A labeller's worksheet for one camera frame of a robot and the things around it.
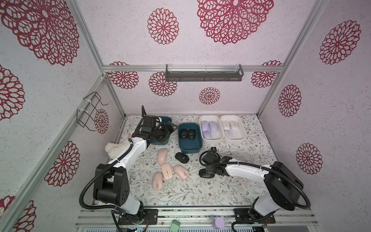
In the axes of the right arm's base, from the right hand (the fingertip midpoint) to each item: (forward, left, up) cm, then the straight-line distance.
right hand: (211, 165), depth 90 cm
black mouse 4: (+24, +12, 0) cm, 27 cm away
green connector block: (-32, +20, 0) cm, 38 cm away
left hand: (+13, +22, +18) cm, 31 cm away
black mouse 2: (-5, +5, -1) cm, 7 cm away
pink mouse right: (-6, +17, +1) cm, 18 cm away
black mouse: (+4, +18, +1) cm, 19 cm away
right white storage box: (+25, -24, -2) cm, 35 cm away
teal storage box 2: (+14, +14, 0) cm, 20 cm away
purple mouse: (+32, +2, 0) cm, 32 cm away
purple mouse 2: (+24, +1, 0) cm, 24 cm away
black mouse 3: (+25, +18, 0) cm, 31 cm away
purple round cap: (-31, 0, +7) cm, 32 cm away
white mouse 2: (+33, -20, 0) cm, 39 cm away
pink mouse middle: (-5, +27, +1) cm, 28 cm away
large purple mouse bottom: (+31, -5, 0) cm, 32 cm away
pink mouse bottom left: (-12, +32, +1) cm, 34 cm away
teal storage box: (+38, +34, 0) cm, 51 cm away
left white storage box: (+21, -6, 0) cm, 22 cm away
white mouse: (+34, -14, 0) cm, 36 cm away
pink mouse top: (+6, +32, +1) cm, 32 cm away
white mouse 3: (+25, -15, -1) cm, 29 cm away
